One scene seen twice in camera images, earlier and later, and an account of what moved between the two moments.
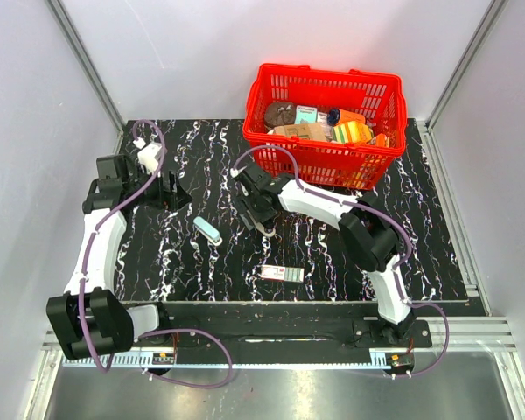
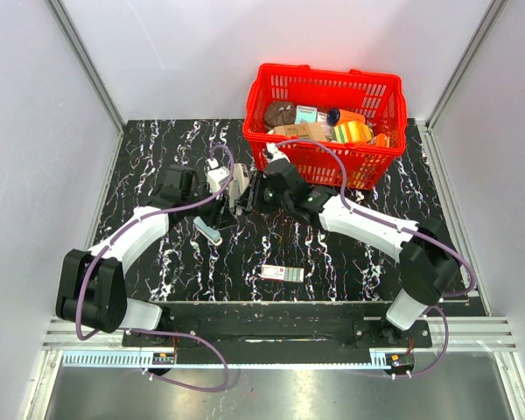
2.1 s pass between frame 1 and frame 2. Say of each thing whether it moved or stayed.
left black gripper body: moved
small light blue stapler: stayed
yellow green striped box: stayed
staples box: stayed
